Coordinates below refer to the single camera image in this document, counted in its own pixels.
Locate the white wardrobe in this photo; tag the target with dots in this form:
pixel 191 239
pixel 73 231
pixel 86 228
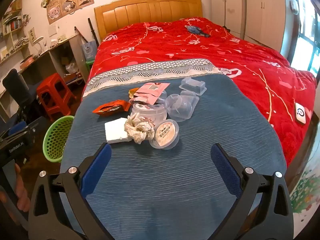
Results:
pixel 250 10

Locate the flowered floor mat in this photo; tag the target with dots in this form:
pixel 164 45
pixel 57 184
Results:
pixel 305 192

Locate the red flat box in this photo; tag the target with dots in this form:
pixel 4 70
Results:
pixel 27 62

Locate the person's left hand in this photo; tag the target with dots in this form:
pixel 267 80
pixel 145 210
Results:
pixel 23 200

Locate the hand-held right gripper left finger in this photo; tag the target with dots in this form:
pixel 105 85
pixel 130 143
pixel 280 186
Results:
pixel 100 170

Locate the wooden desk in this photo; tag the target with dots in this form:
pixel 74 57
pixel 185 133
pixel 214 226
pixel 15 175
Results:
pixel 62 41

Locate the wall shelves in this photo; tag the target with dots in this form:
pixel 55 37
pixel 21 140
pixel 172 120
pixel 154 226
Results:
pixel 15 37

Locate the green mesh basket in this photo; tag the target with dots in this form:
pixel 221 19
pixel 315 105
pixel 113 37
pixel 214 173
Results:
pixel 56 140

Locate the clear rectangular plastic container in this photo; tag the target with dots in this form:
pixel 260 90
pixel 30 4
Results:
pixel 192 86

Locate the white paper sheet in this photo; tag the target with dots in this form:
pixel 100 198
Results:
pixel 52 31

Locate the reddish stick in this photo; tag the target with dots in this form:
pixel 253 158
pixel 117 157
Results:
pixel 81 36

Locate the green plastic stool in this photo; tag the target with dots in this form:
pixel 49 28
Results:
pixel 89 66

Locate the red printed blanket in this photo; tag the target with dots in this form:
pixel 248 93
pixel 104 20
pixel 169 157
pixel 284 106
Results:
pixel 200 45

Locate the dark office chair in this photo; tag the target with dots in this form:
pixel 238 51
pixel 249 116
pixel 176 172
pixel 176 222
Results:
pixel 17 85

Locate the crumpled tissue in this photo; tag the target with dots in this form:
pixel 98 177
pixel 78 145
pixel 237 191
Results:
pixel 138 130

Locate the round lidded pink-label cup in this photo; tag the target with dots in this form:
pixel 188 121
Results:
pixel 165 132

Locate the small orange wrapper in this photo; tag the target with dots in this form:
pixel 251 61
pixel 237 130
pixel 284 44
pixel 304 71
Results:
pixel 132 93

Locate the white foam block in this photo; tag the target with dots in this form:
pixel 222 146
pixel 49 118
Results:
pixel 115 130

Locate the pink packet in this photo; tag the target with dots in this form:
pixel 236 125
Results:
pixel 152 90

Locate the blue toy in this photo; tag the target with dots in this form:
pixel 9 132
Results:
pixel 197 30

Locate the wooden bed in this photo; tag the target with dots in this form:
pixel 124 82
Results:
pixel 150 12

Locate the clear plastic cup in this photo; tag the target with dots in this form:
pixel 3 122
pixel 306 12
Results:
pixel 180 107

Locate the red plastic stool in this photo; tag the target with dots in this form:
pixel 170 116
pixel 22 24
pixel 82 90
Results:
pixel 50 85

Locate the light blue gift bag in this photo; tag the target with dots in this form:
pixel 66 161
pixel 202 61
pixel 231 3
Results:
pixel 89 51

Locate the clear plastic bag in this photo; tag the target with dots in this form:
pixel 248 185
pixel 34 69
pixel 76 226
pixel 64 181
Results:
pixel 70 68

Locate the window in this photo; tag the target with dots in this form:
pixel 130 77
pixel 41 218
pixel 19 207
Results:
pixel 307 30

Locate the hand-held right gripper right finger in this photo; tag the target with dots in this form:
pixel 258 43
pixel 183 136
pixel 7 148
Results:
pixel 225 170

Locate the white desk lamp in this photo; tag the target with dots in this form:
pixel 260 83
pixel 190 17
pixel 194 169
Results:
pixel 38 40

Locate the cardboard box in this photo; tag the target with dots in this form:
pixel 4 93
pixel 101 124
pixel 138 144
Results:
pixel 66 61

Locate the clear plastic jar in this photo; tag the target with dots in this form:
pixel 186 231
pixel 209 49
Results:
pixel 150 112

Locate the white rectangular device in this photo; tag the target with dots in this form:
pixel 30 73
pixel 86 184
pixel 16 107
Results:
pixel 300 113

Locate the orange snack wrapper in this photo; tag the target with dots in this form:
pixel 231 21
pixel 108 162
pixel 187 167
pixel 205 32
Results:
pixel 110 107

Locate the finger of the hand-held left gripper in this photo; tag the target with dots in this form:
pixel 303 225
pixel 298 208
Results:
pixel 17 128

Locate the black stick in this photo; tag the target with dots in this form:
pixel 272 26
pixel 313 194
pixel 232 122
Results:
pixel 93 30

